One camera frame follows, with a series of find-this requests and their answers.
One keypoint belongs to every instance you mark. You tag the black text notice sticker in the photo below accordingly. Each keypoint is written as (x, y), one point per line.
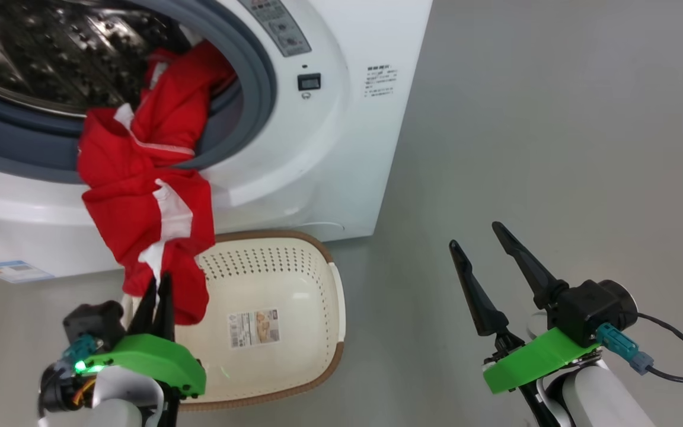
(380, 80)

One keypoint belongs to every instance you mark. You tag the cream laundry basket brown rim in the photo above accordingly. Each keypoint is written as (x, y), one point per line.
(282, 273)

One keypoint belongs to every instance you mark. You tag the grey rubber door gasket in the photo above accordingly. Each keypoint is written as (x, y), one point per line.
(255, 77)

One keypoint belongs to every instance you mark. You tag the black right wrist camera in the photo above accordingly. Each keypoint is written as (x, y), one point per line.
(590, 308)

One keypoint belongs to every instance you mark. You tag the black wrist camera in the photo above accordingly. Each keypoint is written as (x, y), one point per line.
(590, 308)
(95, 323)

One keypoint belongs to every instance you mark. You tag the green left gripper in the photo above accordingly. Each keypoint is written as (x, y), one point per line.
(152, 356)

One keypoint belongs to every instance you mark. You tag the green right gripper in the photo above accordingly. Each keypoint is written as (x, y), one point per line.
(531, 359)

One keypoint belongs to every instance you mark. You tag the stainless steel washer drum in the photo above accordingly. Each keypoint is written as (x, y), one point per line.
(51, 53)

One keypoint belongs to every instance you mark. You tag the black door latch socket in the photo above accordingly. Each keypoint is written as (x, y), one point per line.
(309, 82)

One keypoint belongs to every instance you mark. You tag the grey warning label sticker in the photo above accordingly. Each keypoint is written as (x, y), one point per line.
(279, 26)

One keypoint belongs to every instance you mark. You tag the red and white garment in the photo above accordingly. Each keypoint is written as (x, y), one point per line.
(140, 201)

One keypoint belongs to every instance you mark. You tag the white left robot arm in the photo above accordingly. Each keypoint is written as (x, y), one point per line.
(116, 409)

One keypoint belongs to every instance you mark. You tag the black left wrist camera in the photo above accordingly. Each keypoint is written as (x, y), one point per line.
(95, 323)

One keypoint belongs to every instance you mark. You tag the white front-load washing machine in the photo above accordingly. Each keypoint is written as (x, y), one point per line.
(341, 148)

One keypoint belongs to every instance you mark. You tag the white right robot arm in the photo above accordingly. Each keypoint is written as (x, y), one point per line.
(602, 397)

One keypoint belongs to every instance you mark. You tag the blue energy label sticker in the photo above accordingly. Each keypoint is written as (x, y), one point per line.
(12, 271)

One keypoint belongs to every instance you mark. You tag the basket product label sticker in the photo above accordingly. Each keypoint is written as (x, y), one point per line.
(254, 328)

